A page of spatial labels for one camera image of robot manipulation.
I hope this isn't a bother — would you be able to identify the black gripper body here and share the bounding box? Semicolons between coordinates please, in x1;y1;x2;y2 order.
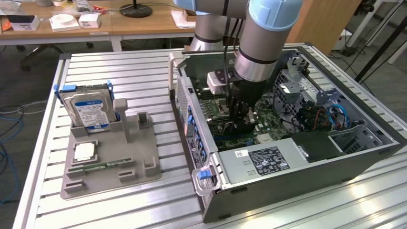
229;79;266;107

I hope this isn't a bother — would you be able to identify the CPU socket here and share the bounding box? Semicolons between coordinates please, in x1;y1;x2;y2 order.
212;99;230;115

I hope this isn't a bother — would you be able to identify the black RAM slot bank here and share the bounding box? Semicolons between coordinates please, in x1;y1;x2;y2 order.
205;116;230;127
193;87;217;101

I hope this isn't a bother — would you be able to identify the green motherboard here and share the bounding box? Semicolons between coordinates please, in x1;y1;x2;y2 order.
189;78;289;152

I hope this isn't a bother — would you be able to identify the silver drive cage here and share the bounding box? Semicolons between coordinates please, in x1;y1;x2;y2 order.
272;69;314;115

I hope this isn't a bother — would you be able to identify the grey power supply unit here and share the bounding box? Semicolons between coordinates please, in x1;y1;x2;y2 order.
217;138;309;184

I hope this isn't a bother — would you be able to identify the black plastic shroud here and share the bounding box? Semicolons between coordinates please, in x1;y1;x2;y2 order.
290;130;345;163

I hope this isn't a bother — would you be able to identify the black open PC case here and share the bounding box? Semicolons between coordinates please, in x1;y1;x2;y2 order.
166;42;407;224

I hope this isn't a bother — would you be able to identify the grey disk bay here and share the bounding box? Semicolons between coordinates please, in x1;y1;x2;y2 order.
326;124;384;155

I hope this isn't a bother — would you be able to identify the white paper booklet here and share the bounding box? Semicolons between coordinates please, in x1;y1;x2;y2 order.
170;9;197;29

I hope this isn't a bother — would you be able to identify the wooden cabinet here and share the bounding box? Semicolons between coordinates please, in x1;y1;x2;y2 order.
284;0;362;54

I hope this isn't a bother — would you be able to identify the black slanted pole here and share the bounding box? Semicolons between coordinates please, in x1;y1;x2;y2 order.
353;14;407;83

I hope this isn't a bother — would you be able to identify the hard disk with blue carrier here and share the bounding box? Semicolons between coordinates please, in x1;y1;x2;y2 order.
53;80;116;131

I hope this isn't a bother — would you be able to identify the black lamp base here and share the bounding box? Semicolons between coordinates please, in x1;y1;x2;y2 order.
118;0;153;19

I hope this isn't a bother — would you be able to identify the grey parts rack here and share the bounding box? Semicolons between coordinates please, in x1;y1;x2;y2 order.
60;97;162;200

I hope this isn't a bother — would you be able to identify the green RAM stick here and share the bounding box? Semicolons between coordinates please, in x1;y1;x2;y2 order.
68;158;133;172

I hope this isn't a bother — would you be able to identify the silver CPU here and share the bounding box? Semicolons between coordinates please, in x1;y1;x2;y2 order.
73;144;97;162

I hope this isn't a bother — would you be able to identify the small white box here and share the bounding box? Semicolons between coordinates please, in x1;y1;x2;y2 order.
77;13;101;29

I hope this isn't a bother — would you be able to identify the clear plastic bag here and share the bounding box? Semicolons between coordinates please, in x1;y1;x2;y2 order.
73;0;96;12

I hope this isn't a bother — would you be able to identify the white square bowl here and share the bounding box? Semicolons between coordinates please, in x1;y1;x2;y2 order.
49;13;81;32

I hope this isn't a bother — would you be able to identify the black office chair base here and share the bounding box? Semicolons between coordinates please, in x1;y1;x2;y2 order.
14;42;94;71

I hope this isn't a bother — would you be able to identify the wooden desk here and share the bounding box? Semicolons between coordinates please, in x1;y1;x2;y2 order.
0;0;285;52

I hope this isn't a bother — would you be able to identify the white box with black top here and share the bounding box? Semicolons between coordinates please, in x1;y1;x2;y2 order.
6;14;41;31

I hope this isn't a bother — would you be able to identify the orange box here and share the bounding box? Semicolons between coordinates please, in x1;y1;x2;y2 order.
0;16;13;34

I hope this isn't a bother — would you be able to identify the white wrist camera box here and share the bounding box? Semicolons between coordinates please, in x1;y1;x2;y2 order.
205;68;237;95

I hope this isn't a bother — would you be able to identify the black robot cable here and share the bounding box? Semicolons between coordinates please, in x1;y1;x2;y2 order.
221;18;245;105

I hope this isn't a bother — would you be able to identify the light blue wire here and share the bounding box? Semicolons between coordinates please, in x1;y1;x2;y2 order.
325;104;350;127

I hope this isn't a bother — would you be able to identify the white table frame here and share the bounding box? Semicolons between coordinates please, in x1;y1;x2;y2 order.
344;0;407;65

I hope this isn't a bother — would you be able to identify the white floor cable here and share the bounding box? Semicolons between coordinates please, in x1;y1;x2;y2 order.
0;100;48;115

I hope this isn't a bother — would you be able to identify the blue floor cable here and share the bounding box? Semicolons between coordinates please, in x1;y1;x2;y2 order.
0;116;25;205

